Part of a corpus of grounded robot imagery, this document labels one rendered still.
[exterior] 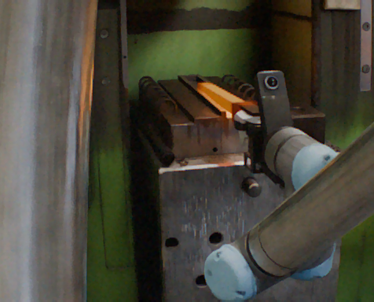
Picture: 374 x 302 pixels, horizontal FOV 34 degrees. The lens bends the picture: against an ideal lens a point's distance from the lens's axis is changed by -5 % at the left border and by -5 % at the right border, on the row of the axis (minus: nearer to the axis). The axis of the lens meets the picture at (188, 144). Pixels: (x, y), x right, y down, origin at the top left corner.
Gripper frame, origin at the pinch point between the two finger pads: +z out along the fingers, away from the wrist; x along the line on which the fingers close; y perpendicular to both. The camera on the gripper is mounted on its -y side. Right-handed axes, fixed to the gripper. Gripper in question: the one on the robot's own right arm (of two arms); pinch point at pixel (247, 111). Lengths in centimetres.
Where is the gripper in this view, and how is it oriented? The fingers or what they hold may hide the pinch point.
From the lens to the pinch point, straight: 115.6
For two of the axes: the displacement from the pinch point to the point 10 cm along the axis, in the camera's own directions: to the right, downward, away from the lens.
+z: -2.1, -2.5, 9.5
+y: 0.4, 9.6, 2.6
